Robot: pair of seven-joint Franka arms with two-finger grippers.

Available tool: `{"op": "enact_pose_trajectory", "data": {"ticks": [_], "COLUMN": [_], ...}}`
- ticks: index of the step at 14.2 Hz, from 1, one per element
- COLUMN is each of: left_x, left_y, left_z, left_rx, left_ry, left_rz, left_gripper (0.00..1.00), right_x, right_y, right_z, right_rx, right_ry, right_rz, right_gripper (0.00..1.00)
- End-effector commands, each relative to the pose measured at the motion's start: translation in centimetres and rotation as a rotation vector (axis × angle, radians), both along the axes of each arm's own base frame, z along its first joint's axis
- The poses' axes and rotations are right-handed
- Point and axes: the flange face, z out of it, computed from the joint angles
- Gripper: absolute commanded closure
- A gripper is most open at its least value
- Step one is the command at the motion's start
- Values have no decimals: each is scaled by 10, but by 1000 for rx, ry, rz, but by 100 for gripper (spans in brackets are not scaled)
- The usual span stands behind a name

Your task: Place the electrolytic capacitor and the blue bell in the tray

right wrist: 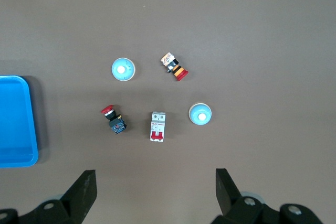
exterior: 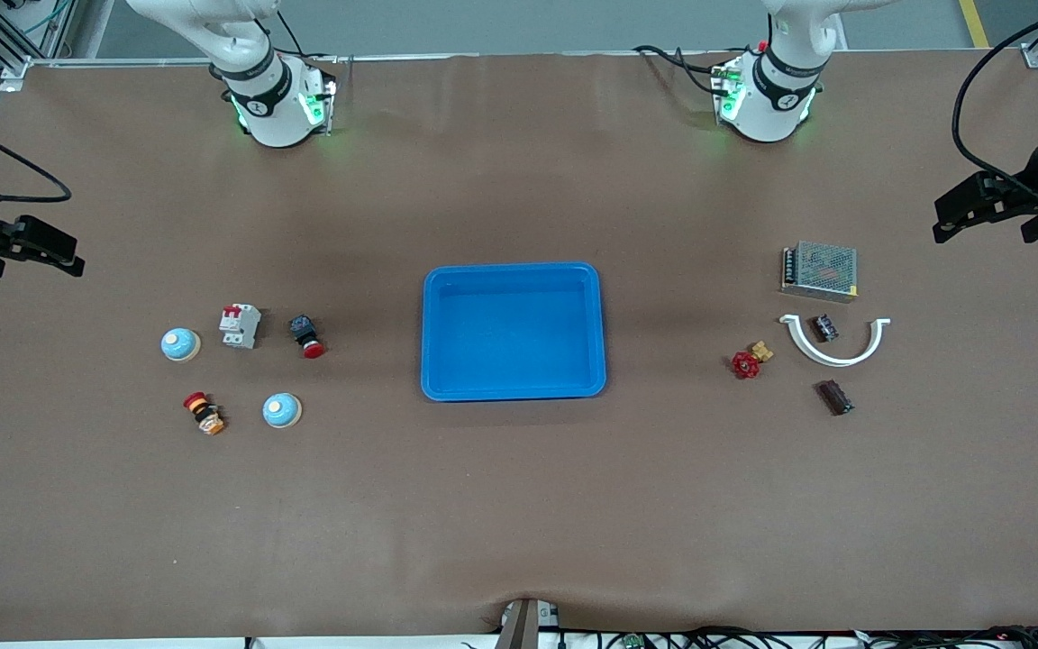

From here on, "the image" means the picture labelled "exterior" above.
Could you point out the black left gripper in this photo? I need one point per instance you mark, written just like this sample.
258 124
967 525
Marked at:
1021 191

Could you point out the blue call bell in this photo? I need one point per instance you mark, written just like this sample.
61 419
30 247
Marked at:
282 411
180 344

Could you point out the small black electrolytic capacitor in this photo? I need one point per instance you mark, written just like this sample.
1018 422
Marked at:
824 328

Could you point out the large black electrolytic capacitor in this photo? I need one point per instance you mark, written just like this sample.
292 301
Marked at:
834 397

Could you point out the blue plastic tray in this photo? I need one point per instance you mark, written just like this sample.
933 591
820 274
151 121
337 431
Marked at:
519 374

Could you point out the metal mesh power supply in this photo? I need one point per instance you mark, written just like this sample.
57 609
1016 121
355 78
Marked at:
821 270

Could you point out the white curved plastic clamp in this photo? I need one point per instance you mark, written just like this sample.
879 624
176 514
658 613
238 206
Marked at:
836 361

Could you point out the white circuit breaker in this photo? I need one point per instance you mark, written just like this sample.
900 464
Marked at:
240 326

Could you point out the red yellow emergency stop button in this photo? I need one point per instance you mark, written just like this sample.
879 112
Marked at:
204 413

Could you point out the black red mushroom push button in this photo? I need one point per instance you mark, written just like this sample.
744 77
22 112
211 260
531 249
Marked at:
305 332

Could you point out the brown table mat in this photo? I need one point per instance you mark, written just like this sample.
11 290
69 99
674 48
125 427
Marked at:
519 523

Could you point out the metal table clamp bracket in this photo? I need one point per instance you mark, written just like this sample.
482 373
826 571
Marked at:
528 626

